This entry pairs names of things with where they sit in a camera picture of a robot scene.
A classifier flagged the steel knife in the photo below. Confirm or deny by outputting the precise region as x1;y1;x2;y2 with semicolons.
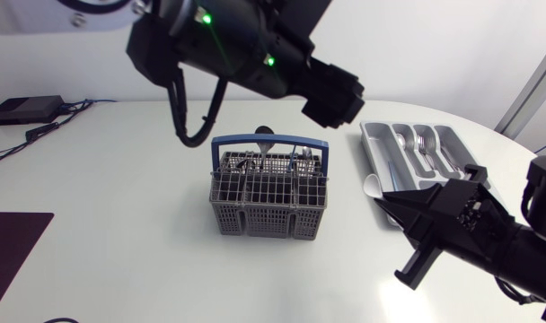
437;147;462;175

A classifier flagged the dark mat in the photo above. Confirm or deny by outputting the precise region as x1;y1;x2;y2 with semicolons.
0;211;56;311

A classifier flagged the grey cutlery tray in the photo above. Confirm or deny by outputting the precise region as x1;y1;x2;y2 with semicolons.
358;119;492;231

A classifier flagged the blue cable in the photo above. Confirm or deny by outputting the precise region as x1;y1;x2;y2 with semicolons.
59;98;118;114

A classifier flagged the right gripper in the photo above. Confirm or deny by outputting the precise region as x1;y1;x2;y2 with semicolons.
373;164;517;291

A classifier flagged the black power brick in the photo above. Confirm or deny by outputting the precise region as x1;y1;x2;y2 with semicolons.
0;94;66;127

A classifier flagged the steel spoon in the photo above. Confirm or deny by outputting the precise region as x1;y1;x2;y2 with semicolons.
253;125;277;170
394;133;418;171

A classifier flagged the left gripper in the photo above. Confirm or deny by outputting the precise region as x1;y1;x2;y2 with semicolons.
299;56;366;113

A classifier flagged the pale plastic spoon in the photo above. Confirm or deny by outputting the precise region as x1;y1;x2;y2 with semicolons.
362;173;385;200

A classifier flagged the steel fork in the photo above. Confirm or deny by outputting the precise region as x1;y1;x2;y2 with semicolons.
415;134;440;174

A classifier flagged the grey cutlery basket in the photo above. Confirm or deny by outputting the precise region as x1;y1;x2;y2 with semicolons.
208;133;330;241

